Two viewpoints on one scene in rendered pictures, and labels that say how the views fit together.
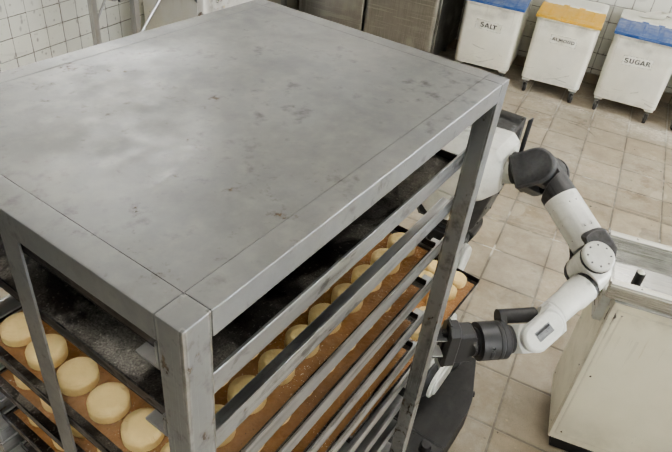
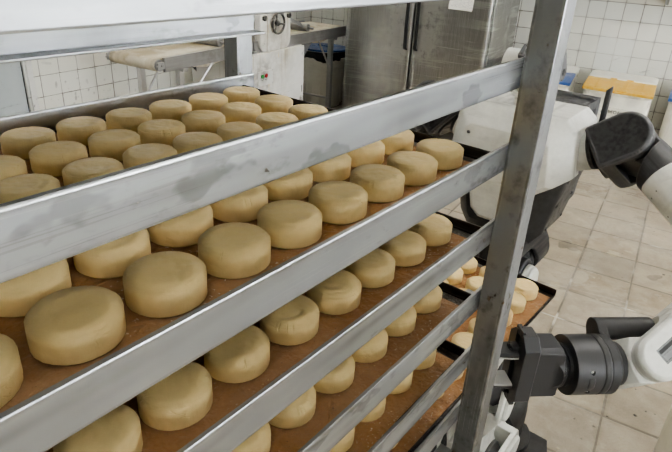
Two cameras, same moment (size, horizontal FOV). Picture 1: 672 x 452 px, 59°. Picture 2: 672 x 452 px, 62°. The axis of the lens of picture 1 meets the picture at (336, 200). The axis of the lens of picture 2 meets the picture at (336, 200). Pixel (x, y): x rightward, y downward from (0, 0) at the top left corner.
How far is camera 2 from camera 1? 51 cm
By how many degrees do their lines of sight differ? 12
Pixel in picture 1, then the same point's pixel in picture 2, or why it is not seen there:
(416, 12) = not seen: hidden behind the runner
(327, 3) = (370, 86)
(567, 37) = (617, 108)
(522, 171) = (606, 144)
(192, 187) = not seen: outside the picture
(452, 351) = (527, 375)
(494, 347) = (593, 370)
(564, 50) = not seen: hidden behind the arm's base
